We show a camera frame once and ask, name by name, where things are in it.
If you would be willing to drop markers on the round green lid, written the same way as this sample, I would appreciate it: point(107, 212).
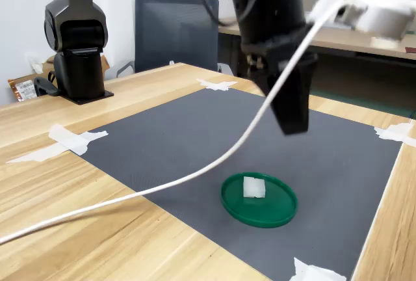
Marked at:
point(269, 211)

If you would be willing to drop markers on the pale wooden background desk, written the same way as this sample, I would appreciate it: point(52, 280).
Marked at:
point(357, 48)

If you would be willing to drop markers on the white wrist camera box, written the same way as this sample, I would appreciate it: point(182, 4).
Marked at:
point(383, 11)

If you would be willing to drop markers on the black table clamp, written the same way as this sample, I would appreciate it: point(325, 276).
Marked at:
point(44, 86)

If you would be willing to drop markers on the white tape on mat corner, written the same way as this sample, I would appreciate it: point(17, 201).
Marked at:
point(217, 85)
point(312, 272)
point(395, 133)
point(79, 142)

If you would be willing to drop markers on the dark blue office chair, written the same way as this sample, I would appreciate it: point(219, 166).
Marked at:
point(177, 34)

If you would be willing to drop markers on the brown cardboard box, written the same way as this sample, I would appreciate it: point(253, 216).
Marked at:
point(105, 66)

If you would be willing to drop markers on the small white plastic terminal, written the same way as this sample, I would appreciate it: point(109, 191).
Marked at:
point(254, 187)

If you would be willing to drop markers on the white crumpled paper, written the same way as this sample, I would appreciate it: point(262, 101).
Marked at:
point(35, 63)

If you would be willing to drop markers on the brown packet with white label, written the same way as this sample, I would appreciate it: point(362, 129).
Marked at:
point(24, 89)

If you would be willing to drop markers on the small brown flat item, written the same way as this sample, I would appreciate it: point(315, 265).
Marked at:
point(411, 49)

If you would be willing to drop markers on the dark grey mat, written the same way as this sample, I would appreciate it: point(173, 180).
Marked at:
point(182, 138)

